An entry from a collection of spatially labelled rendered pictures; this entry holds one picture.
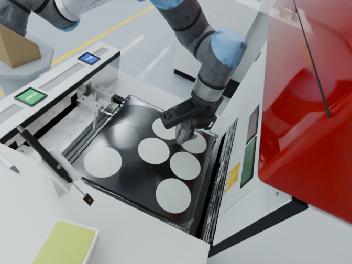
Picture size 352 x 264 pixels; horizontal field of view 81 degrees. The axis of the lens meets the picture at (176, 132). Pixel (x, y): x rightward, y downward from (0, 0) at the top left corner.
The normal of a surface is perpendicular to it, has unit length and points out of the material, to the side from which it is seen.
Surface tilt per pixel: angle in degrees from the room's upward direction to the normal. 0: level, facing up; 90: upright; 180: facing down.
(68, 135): 0
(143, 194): 0
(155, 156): 0
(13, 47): 90
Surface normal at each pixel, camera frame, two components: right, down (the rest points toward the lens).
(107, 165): 0.27, -0.63
